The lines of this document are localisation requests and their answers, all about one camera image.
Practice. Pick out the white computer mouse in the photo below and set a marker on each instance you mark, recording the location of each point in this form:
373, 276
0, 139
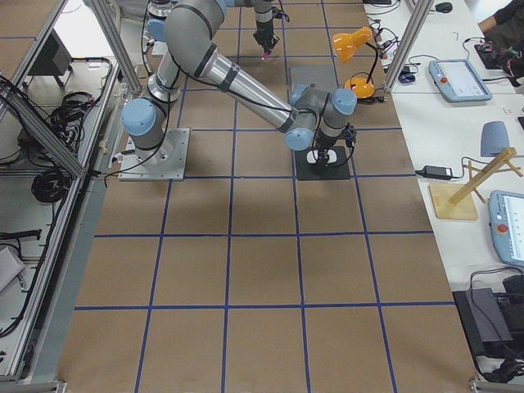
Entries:
321, 157

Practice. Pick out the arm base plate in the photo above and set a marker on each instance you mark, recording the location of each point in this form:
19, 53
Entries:
168, 163

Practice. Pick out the black power adapter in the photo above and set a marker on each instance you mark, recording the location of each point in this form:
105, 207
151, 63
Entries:
437, 172

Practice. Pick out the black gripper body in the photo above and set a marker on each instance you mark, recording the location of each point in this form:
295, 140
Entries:
326, 146
263, 25

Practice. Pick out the aluminium frame post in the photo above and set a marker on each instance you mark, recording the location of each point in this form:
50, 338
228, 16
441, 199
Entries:
411, 32

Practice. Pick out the blue teach pendant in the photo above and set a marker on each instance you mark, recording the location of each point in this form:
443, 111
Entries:
458, 81
506, 226

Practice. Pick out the grey closed laptop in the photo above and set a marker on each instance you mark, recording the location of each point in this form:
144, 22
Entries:
321, 76

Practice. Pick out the orange desk lamp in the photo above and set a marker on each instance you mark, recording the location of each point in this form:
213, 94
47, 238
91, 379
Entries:
345, 46

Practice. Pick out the grey chair back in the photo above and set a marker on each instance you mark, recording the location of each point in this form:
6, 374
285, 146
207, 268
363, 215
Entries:
494, 138

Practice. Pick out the wooden stand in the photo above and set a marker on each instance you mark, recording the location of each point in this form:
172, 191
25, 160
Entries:
455, 202

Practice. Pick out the black mousepad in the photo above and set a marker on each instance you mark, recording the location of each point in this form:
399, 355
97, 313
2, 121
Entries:
307, 172

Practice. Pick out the black box device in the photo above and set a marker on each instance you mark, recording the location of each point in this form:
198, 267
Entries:
483, 323

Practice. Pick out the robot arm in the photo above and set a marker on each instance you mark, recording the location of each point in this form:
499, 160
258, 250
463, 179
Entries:
313, 118
265, 13

